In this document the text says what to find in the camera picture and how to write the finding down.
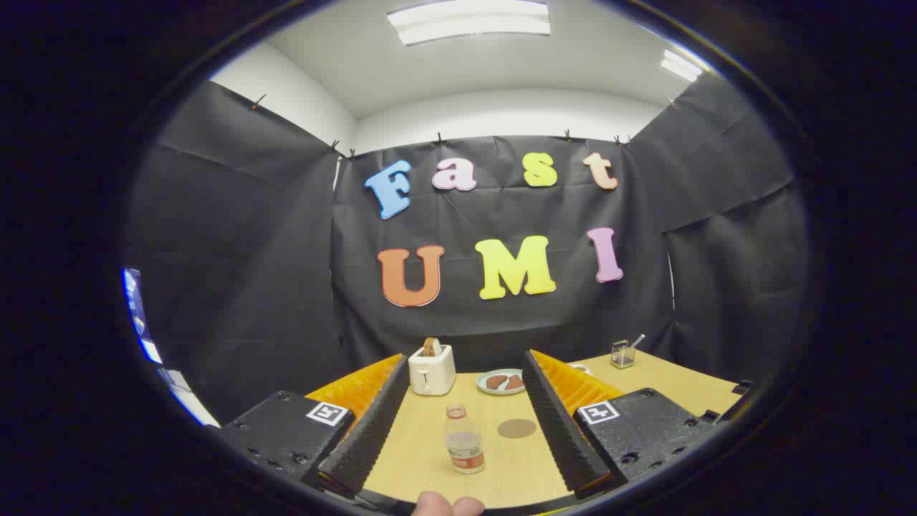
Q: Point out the large ceiling light panel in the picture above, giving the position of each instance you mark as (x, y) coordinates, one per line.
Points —
(469, 21)

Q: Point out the small glass jar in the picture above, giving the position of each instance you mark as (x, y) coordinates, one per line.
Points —
(622, 356)

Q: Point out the black table clamp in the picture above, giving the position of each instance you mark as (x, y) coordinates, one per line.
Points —
(742, 388)

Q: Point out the small ceiling light panel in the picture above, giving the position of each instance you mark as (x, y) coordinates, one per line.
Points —
(680, 66)

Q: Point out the black backdrop cloth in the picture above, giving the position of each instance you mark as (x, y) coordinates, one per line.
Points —
(286, 287)

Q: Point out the white toaster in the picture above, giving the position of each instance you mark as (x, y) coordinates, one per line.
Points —
(431, 374)

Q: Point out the bread slice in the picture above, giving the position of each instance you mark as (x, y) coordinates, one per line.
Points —
(432, 347)

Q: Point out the round brown coaster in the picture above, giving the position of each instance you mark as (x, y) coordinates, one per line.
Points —
(516, 428)

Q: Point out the white desk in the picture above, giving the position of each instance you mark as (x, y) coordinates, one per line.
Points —
(190, 401)

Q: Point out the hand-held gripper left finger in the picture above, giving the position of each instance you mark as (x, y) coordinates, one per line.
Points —
(372, 430)

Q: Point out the clear plastic bottle red label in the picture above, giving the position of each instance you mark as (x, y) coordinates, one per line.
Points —
(466, 448)

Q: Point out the pale green plate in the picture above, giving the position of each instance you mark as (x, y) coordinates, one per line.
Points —
(484, 385)

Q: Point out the computer monitor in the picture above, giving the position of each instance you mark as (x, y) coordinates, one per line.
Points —
(136, 308)

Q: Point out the wooden table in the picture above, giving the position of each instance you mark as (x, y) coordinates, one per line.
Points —
(423, 459)

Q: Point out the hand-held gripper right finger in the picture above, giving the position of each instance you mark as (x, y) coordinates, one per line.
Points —
(562, 430)

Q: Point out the brown meat slice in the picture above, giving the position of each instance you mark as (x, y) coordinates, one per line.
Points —
(496, 383)
(515, 382)

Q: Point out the metal spoon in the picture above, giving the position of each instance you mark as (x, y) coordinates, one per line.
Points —
(637, 341)

